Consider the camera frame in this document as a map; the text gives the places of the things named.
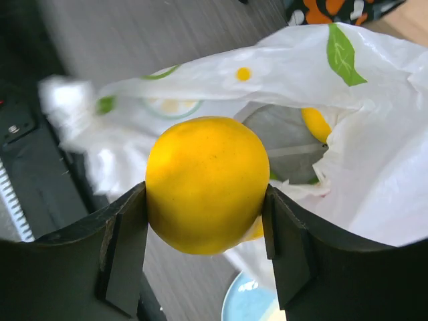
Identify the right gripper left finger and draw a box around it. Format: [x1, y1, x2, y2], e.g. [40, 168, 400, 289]
[1, 183, 148, 320]

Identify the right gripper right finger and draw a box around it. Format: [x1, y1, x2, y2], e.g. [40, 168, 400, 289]
[262, 187, 427, 320]

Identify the yellow fake orange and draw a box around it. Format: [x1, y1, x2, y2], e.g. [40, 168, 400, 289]
[145, 116, 270, 255]

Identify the yellow fake lemon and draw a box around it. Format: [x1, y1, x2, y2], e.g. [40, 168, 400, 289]
[302, 108, 332, 144]

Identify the white plastic bag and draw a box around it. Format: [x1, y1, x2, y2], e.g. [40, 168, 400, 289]
[39, 23, 427, 288]

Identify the blue and cream plate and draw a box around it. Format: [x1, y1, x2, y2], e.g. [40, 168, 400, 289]
[221, 272, 286, 321]

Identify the orange patterned garment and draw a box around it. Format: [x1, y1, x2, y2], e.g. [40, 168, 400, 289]
[283, 0, 404, 26]

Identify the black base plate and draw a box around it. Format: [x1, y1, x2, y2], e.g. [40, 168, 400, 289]
[1, 80, 107, 239]

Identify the white slotted cable duct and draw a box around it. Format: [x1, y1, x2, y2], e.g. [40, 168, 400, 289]
[1, 163, 35, 242]

